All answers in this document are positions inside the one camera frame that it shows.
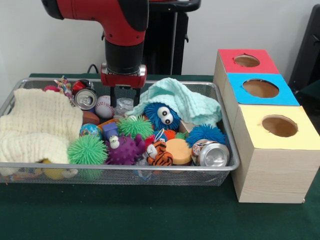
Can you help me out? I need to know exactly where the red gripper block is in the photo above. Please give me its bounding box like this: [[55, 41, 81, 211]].
[[100, 63, 148, 108]]

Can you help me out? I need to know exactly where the light blue waffle cloth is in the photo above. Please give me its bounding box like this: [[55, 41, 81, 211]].
[[126, 77, 223, 126]]

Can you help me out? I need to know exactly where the wooden box with three holes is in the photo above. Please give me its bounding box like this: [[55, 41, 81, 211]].
[[213, 48, 320, 204]]

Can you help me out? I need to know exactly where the white baseball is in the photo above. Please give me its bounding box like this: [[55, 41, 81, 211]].
[[94, 95, 115, 119]]

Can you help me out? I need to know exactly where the green spiky toy with eyes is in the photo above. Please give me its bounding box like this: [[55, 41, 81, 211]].
[[116, 115, 154, 140]]

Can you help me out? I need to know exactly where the blue spiky ball with eyes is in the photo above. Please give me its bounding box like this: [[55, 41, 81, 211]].
[[143, 101, 181, 131]]

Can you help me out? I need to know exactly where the purple spiky toy with eyes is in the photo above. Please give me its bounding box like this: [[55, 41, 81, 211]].
[[104, 133, 146, 166]]

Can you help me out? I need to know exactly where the green spiky rubber ball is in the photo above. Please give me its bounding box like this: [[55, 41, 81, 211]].
[[67, 134, 109, 166]]

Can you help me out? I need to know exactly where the tiger plush toy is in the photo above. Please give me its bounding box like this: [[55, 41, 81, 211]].
[[145, 140, 174, 167]]

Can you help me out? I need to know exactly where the blue spiky rubber ball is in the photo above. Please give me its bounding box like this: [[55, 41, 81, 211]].
[[186, 124, 227, 148]]

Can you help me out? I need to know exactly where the cream waffle cloth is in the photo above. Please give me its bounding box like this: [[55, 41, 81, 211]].
[[0, 87, 85, 165]]

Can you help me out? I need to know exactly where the crushed silver drink can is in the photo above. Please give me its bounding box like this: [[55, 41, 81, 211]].
[[191, 139, 230, 168]]

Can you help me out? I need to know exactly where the dark green table cloth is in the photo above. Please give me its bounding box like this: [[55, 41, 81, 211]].
[[0, 72, 320, 240]]

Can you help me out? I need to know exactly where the black stand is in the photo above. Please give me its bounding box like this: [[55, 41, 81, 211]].
[[288, 4, 320, 95]]

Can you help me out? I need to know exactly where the black cable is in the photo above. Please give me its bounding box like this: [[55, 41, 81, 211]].
[[86, 64, 100, 75]]

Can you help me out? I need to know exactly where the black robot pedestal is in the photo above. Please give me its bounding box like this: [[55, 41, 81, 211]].
[[144, 0, 202, 75]]

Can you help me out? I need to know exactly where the shallow wire mesh bin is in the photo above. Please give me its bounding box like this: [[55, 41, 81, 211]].
[[0, 77, 241, 187]]

